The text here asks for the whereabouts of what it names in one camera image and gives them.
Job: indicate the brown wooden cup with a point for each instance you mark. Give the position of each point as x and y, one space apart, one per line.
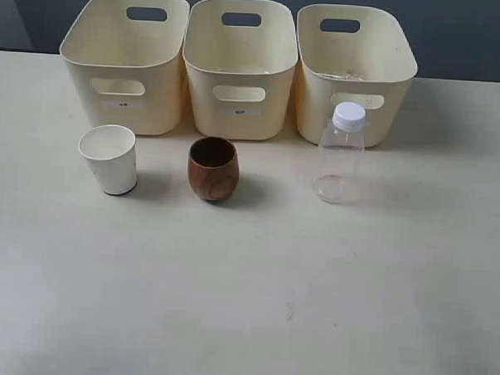
213 168

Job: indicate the clear plastic bottle white cap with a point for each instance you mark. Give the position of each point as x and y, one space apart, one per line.
339 149

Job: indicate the white paper cup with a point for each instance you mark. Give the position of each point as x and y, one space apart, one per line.
109 151

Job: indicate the middle bin white label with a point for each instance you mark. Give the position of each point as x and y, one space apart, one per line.
241 112

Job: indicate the bin white label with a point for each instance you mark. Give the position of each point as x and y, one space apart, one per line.
241 112
124 105

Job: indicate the middle cream plastic bin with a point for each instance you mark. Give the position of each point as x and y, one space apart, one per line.
240 53

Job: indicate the cream plastic bin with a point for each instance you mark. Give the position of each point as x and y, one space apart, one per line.
350 53
129 50
240 53

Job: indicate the left bin white label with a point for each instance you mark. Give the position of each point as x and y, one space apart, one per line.
124 105

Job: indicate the right cream plastic bin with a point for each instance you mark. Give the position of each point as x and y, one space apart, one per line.
350 53

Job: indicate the left cream plastic bin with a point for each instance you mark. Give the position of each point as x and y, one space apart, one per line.
129 50

